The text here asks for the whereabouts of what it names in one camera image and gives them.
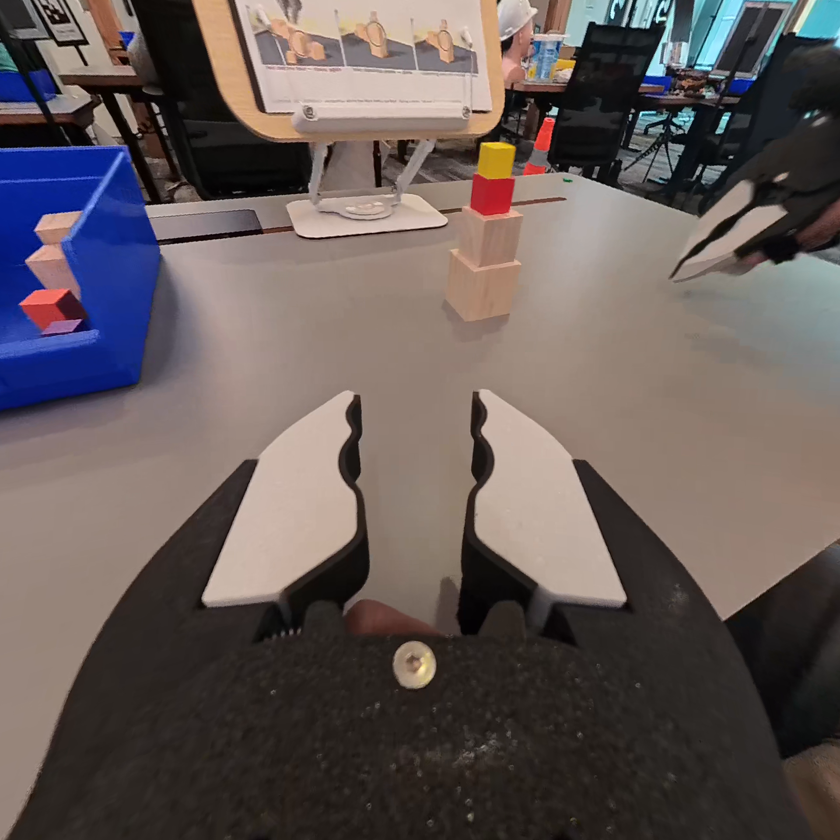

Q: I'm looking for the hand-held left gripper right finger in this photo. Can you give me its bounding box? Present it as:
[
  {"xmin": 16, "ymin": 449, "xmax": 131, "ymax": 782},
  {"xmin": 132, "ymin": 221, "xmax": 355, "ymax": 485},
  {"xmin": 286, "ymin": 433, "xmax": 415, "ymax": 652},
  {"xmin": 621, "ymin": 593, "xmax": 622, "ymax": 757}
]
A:
[{"xmin": 460, "ymin": 389, "xmax": 628, "ymax": 613}]

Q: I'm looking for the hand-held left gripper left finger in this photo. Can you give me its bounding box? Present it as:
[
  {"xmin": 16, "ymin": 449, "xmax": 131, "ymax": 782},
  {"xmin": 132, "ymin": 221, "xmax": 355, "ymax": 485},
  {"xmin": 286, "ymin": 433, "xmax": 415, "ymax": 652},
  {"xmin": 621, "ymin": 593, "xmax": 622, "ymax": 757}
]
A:
[{"xmin": 203, "ymin": 390, "xmax": 371, "ymax": 613}]

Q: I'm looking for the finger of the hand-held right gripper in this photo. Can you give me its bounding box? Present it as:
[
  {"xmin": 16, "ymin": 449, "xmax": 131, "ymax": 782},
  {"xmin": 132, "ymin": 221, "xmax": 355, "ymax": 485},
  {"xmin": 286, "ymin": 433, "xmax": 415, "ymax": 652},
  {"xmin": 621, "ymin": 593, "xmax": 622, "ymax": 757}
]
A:
[
  {"xmin": 670, "ymin": 197, "xmax": 795, "ymax": 283},
  {"xmin": 689, "ymin": 178, "xmax": 762, "ymax": 244}
]

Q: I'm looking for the medium wooden cube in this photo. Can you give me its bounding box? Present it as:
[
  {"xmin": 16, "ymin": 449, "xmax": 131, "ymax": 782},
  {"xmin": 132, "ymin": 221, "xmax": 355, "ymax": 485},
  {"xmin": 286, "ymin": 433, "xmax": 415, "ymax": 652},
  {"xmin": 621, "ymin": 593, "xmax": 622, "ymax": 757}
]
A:
[
  {"xmin": 27, "ymin": 245, "xmax": 80, "ymax": 296},
  {"xmin": 460, "ymin": 206, "xmax": 523, "ymax": 269}
]

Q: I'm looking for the yellow wooden cube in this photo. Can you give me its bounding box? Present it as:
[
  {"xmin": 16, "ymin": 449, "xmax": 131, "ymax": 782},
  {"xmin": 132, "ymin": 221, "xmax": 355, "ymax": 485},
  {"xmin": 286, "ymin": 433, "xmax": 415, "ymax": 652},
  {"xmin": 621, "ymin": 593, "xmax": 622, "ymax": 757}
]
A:
[{"xmin": 477, "ymin": 142, "xmax": 517, "ymax": 181}]

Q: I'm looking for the large wooden cube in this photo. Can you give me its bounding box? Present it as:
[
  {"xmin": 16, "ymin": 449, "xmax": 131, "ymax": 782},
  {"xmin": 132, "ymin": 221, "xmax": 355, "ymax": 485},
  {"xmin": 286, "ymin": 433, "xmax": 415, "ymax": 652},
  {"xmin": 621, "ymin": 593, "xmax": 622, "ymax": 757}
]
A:
[
  {"xmin": 36, "ymin": 210, "xmax": 82, "ymax": 246},
  {"xmin": 445, "ymin": 250, "xmax": 522, "ymax": 322}
]

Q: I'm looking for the blue plastic bin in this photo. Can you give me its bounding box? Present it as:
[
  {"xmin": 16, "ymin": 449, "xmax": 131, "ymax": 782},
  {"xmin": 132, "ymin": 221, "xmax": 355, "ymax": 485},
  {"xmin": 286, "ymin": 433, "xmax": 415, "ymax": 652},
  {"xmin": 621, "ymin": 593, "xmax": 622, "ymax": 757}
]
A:
[{"xmin": 0, "ymin": 147, "xmax": 162, "ymax": 410}]

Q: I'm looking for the person's right hand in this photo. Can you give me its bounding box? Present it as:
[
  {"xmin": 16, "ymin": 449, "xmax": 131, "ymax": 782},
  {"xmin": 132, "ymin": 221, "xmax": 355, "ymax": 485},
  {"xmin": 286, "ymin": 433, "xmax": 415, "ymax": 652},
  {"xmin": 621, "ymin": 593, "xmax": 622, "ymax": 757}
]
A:
[{"xmin": 735, "ymin": 197, "xmax": 840, "ymax": 270}]

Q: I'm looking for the black office chair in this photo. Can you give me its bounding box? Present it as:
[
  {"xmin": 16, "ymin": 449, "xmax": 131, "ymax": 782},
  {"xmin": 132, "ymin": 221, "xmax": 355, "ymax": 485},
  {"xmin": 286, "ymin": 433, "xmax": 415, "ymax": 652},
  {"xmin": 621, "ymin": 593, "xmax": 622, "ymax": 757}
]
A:
[
  {"xmin": 709, "ymin": 33, "xmax": 840, "ymax": 198},
  {"xmin": 132, "ymin": 0, "xmax": 313, "ymax": 200},
  {"xmin": 549, "ymin": 20, "xmax": 668, "ymax": 178}
]

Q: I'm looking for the orange striped traffic cone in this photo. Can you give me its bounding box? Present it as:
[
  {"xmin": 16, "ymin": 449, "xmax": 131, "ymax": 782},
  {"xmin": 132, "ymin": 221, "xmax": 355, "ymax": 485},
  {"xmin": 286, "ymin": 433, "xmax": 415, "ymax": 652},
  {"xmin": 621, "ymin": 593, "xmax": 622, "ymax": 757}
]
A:
[{"xmin": 525, "ymin": 116, "xmax": 556, "ymax": 174}]

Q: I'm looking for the blue white plastic container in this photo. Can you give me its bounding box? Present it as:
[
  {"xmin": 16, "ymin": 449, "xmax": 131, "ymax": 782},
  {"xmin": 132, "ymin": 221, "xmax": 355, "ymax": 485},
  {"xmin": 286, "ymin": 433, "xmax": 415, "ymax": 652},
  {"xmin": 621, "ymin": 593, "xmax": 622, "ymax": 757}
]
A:
[{"xmin": 532, "ymin": 33, "xmax": 565, "ymax": 80}]

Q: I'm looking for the mannequin head white helmet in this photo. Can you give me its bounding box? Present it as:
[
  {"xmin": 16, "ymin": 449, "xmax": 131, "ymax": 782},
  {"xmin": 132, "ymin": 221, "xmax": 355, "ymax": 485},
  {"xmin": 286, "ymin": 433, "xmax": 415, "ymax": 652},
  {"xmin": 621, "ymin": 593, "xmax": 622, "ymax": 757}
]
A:
[{"xmin": 499, "ymin": 0, "xmax": 539, "ymax": 82}]

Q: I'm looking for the white folding stand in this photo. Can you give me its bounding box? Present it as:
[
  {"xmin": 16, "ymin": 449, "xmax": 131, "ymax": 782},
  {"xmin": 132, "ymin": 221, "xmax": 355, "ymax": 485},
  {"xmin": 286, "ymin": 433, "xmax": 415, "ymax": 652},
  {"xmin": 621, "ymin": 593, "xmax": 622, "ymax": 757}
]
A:
[{"xmin": 287, "ymin": 103, "xmax": 473, "ymax": 240}]

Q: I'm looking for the white instruction sheet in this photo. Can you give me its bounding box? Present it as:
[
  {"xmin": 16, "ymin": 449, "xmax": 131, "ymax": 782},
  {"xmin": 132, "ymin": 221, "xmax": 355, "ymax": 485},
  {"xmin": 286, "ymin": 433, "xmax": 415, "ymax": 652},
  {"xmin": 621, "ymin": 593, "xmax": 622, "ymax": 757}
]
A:
[{"xmin": 234, "ymin": 0, "xmax": 494, "ymax": 114}]

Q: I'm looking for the wooden display board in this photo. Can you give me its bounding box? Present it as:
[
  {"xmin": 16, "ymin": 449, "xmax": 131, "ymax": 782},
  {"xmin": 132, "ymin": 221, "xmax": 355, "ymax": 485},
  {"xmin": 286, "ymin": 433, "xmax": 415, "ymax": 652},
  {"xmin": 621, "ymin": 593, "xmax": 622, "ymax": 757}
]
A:
[{"xmin": 193, "ymin": 0, "xmax": 506, "ymax": 143}]

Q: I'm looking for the brown wooden desk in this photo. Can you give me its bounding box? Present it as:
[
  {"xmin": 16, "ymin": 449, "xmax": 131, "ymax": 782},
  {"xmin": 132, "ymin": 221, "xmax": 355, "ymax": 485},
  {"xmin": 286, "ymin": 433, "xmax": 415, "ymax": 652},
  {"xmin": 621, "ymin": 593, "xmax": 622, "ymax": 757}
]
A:
[{"xmin": 59, "ymin": 69, "xmax": 161, "ymax": 95}]

